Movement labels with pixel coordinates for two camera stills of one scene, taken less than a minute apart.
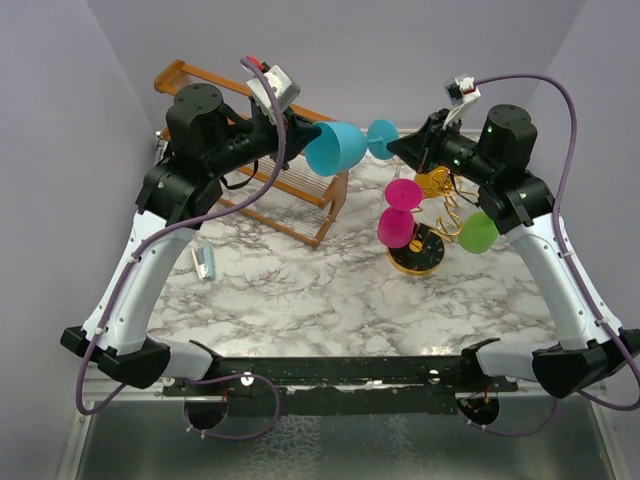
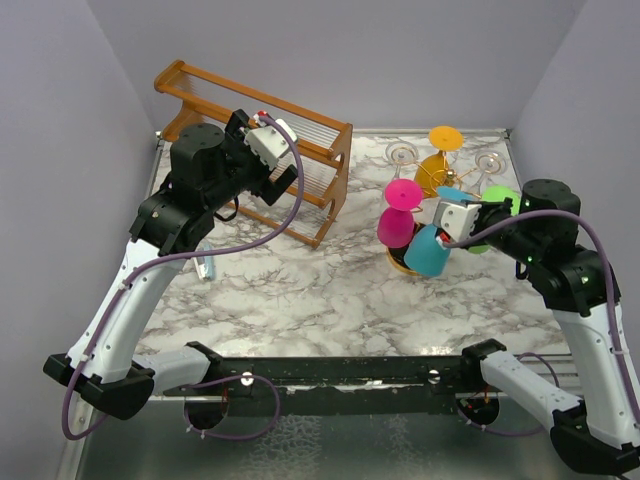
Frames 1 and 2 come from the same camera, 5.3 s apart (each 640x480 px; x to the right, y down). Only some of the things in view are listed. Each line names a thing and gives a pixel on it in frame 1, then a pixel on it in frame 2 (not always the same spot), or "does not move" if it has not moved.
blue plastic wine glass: [341, 145] -> [424, 255]
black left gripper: [298, 133] -> [266, 187]
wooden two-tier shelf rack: [305, 200] does not move
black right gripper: [418, 149] -> [487, 207]
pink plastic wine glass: [396, 222] does not move
